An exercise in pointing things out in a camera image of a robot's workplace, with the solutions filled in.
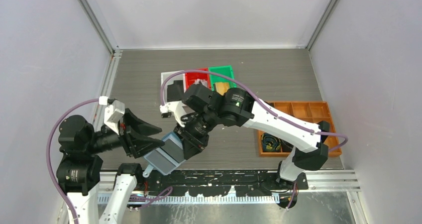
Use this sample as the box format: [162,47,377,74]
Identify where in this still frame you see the grey card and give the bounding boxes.
[162,139,185,163]

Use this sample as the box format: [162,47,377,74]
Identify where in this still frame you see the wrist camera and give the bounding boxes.
[160,101,188,127]
[99,96,125,135]

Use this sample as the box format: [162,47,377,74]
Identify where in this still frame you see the orange compartment tray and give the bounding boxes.
[257,101,336,157]

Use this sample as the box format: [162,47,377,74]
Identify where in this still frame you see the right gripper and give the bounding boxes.
[173,109,218,160]

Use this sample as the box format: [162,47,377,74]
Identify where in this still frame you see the black cards in white bin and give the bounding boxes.
[167,80,184,102]

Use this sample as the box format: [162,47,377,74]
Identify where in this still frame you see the silver cards in red bin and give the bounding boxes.
[194,79,210,88]

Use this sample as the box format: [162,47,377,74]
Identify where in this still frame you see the red plastic bin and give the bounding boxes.
[183,72,211,91]

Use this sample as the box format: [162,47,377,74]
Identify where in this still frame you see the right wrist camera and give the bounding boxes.
[160,101,188,127]

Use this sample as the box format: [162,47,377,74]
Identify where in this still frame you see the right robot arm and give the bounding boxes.
[161,84,329,190]

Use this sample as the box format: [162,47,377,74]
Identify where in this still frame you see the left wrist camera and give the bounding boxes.
[99,96,125,135]

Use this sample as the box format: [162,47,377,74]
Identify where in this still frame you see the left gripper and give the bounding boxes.
[86,107,165,155]

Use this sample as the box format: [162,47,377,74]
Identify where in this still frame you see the white plastic bin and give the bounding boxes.
[160,71,183,105]

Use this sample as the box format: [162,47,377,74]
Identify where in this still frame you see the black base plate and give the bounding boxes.
[117,168,309,197]

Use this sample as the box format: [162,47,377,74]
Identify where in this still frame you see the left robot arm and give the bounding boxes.
[56,109,164,224]

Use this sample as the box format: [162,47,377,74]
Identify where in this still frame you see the blue leather card holder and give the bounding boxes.
[142,132,186,178]

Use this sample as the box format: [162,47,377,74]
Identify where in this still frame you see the rolled belt bottom left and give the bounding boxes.
[261,132,281,152]

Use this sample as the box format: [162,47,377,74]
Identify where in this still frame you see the gold cards in green bin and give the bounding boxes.
[214,82,230,95]

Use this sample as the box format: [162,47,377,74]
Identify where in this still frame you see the green plastic bin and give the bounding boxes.
[208,65,237,96]

